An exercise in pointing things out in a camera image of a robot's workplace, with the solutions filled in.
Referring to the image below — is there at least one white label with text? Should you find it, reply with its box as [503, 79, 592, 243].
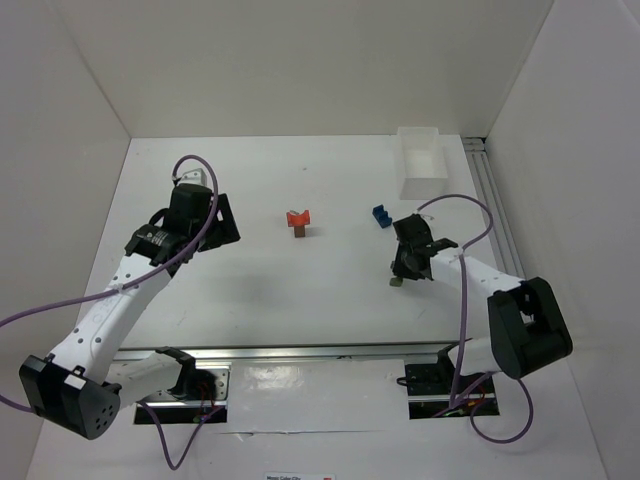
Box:
[263, 472, 336, 480]

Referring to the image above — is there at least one aluminium rail front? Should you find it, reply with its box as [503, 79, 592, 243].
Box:
[112, 341, 549, 364]

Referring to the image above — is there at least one red wood block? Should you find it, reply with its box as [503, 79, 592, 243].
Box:
[286, 210, 311, 228]

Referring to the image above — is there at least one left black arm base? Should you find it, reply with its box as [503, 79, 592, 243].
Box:
[144, 361, 231, 425]

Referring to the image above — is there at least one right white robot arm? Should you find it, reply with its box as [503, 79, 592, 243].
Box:
[392, 214, 574, 379]

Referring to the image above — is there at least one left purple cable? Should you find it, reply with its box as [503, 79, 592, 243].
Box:
[0, 155, 226, 471]

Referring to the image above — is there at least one white perforated plastic bin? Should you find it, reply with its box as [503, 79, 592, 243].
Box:
[394, 127, 448, 200]

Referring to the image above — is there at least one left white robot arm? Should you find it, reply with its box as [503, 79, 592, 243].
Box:
[19, 183, 240, 440]

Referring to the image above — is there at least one blue wood block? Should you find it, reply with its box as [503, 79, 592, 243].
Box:
[372, 204, 392, 229]

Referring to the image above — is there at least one aluminium rail right side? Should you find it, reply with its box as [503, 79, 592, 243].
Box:
[462, 138, 525, 312]

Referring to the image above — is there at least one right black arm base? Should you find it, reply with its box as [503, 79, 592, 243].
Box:
[396, 353, 500, 420]

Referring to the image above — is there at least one aluminium rail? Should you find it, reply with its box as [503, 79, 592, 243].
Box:
[112, 341, 549, 364]
[462, 138, 525, 312]

